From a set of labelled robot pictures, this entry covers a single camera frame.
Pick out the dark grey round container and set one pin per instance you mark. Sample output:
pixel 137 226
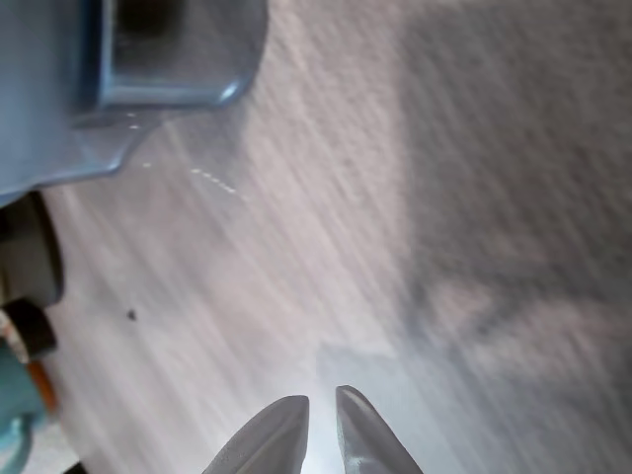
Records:
pixel 29 257

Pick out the clear plastic blender jar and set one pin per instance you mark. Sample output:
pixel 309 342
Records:
pixel 49 99

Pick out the teal plastic object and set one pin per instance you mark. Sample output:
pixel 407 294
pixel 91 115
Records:
pixel 15 419

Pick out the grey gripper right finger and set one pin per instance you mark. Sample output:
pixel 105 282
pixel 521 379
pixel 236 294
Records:
pixel 365 439

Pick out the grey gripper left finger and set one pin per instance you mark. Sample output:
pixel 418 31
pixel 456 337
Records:
pixel 271 439

